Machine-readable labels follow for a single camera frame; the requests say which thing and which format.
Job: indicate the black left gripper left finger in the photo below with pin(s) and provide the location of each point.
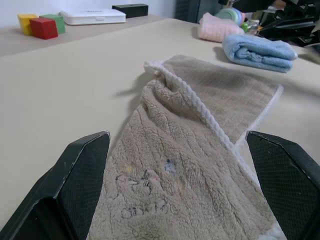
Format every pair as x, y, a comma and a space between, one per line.
62, 195

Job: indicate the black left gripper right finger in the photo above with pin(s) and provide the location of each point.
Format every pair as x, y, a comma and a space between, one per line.
287, 180

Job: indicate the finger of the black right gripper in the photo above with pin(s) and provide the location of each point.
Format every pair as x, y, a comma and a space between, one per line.
302, 37
297, 22

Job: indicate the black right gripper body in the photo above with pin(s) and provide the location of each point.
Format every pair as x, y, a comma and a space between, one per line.
305, 8

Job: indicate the beige embroidered towel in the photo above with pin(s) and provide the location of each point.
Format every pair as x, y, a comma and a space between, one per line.
175, 150

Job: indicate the light blue folded towel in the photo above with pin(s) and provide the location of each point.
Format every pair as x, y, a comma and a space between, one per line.
257, 50

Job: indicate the pink striped folded towel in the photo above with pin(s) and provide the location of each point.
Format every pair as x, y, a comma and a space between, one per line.
217, 28

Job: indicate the pastel stacked round dishes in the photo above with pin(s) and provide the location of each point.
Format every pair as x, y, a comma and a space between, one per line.
230, 15

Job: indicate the dark ribbed panel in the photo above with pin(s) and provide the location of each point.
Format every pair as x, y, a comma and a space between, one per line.
192, 10

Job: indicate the long black box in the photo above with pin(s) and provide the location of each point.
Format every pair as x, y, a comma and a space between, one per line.
132, 10

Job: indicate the red wooden block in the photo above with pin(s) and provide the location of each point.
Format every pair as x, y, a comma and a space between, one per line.
43, 28

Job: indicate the green wooden block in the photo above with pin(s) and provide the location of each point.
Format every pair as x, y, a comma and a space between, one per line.
58, 23

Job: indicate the yellow wooden block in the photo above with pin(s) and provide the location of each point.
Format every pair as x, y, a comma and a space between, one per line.
23, 23

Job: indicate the flat white plastic box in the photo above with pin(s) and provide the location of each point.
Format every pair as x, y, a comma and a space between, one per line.
92, 16

